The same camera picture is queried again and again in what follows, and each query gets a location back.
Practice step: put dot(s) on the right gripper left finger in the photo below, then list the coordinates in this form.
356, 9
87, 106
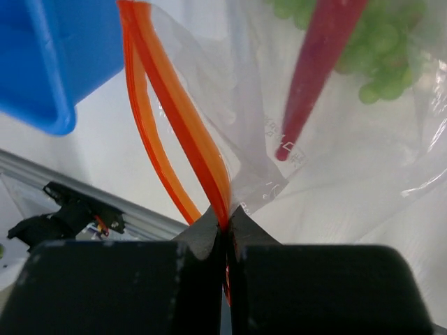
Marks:
122, 287

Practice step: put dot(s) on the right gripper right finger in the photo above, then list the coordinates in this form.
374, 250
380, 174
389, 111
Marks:
319, 289

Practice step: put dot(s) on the clear zip top bag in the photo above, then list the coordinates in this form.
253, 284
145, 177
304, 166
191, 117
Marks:
208, 83

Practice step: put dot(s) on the green grape bunch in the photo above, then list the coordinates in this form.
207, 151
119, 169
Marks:
374, 64

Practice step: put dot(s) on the red chili pepper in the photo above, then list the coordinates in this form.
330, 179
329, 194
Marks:
329, 30

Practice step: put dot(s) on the blue plastic bin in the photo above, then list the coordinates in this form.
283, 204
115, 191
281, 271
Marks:
53, 55

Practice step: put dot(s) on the aluminium mounting rail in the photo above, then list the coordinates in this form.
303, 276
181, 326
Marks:
138, 221

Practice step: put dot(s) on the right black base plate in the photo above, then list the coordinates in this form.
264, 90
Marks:
76, 212

